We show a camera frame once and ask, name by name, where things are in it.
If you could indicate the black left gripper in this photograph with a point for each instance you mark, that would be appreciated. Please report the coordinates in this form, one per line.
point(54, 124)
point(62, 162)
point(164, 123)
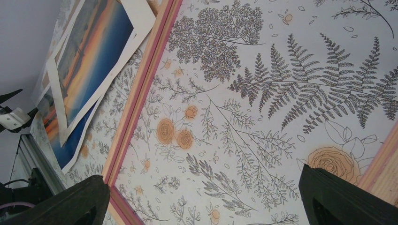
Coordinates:
point(32, 114)

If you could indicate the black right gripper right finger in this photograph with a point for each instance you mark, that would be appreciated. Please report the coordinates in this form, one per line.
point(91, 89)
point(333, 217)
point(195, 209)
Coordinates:
point(330, 200)

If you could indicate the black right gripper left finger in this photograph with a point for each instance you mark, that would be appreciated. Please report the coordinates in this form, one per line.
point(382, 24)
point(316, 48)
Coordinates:
point(85, 203)

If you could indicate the pink wooden picture frame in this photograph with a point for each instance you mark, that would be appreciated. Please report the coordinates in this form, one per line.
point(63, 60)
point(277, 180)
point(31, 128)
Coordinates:
point(241, 94)

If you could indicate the white mat board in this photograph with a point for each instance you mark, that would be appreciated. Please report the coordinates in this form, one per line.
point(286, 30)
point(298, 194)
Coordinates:
point(142, 19)

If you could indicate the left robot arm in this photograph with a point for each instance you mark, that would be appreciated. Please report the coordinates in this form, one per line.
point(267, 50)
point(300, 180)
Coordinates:
point(21, 194)

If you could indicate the sunset landscape photo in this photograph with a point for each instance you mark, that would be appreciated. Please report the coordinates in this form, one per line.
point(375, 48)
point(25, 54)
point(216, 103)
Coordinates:
point(91, 50)

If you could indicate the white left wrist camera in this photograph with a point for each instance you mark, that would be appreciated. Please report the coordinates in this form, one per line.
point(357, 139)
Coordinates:
point(13, 119)

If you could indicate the aluminium rail platform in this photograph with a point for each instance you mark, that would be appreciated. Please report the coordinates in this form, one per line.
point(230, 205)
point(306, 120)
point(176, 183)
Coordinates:
point(32, 168)

